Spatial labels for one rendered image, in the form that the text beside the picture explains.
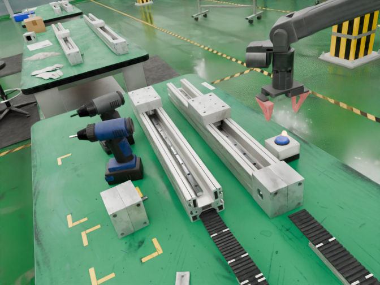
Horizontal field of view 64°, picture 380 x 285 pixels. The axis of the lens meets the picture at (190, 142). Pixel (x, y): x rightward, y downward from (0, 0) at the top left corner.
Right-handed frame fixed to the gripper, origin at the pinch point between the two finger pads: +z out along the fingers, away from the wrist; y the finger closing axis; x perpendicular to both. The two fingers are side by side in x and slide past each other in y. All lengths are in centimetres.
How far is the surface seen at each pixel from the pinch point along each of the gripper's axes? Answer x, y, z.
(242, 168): 6.8, 17.8, 9.2
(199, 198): 9.3, 32.5, 11.8
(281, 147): 2.7, 1.7, 10.2
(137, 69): -163, 16, 29
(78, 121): -74, 63, 17
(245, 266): 32.2, 31.3, 13.0
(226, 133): -15.1, 12.0, 10.7
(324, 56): -219, -215, 90
